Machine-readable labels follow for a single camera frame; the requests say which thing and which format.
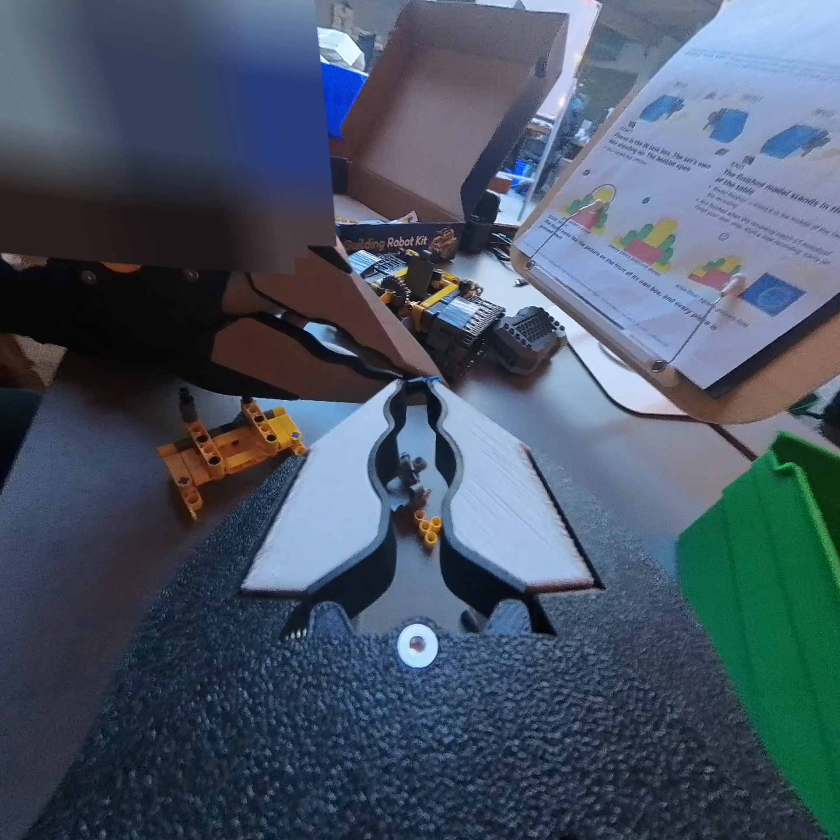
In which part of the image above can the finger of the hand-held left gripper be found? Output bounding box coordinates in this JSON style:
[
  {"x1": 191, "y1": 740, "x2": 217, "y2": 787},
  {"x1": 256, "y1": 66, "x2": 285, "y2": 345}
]
[
  {"x1": 246, "y1": 246, "x2": 448, "y2": 388},
  {"x1": 210, "y1": 314, "x2": 404, "y2": 403}
]

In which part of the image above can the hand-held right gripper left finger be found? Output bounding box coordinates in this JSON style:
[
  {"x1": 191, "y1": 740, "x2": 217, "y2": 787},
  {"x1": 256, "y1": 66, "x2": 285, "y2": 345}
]
[{"x1": 241, "y1": 379, "x2": 404, "y2": 619}]

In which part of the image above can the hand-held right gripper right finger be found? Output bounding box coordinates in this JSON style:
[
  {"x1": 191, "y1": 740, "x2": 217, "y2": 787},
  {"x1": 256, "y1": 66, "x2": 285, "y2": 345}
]
[{"x1": 427, "y1": 381, "x2": 598, "y2": 619}]

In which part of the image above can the toy brick robot model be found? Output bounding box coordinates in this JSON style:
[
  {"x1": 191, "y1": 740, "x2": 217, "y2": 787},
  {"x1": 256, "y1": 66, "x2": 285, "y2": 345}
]
[{"x1": 348, "y1": 249, "x2": 506, "y2": 382}]

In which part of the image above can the green plastic bin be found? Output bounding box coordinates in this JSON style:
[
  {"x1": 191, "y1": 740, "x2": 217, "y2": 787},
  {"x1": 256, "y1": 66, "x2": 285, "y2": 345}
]
[{"x1": 676, "y1": 430, "x2": 840, "y2": 840}]

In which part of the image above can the grey desk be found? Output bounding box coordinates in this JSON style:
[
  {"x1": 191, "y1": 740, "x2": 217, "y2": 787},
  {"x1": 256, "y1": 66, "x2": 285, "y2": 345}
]
[{"x1": 0, "y1": 249, "x2": 840, "y2": 840}]

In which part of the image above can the dark grey connector piece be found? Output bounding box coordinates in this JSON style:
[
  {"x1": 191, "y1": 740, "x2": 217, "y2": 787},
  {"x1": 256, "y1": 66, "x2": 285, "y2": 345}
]
[{"x1": 386, "y1": 451, "x2": 432, "y2": 511}]

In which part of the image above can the yellow brick beam assembly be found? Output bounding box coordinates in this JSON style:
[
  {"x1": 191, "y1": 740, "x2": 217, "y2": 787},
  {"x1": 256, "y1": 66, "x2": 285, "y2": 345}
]
[{"x1": 156, "y1": 387, "x2": 308, "y2": 522}]

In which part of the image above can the small black container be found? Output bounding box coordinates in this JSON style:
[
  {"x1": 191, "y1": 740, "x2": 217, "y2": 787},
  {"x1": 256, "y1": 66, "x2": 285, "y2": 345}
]
[{"x1": 459, "y1": 190, "x2": 503, "y2": 253}]

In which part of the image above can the person's dark clothing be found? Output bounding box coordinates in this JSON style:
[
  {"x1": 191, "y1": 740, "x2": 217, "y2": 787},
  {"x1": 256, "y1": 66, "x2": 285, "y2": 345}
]
[{"x1": 0, "y1": 387, "x2": 43, "y2": 496}]

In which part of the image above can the dark grey studded shell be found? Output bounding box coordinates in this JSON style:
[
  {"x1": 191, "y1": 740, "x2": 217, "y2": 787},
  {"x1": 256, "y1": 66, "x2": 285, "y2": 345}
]
[{"x1": 489, "y1": 305, "x2": 568, "y2": 376}]

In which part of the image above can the open cardboard kit box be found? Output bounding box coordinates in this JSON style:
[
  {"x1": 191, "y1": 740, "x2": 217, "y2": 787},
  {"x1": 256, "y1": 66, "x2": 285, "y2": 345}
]
[{"x1": 328, "y1": 0, "x2": 568, "y2": 263}]

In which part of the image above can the blue container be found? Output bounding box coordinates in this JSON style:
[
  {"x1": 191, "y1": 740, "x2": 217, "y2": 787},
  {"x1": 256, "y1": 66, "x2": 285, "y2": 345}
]
[{"x1": 318, "y1": 56, "x2": 368, "y2": 139}]

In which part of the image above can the wooden instruction sheet board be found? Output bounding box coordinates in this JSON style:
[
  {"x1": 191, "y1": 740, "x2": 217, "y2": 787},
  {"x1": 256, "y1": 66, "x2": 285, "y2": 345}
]
[{"x1": 512, "y1": 0, "x2": 840, "y2": 460}]

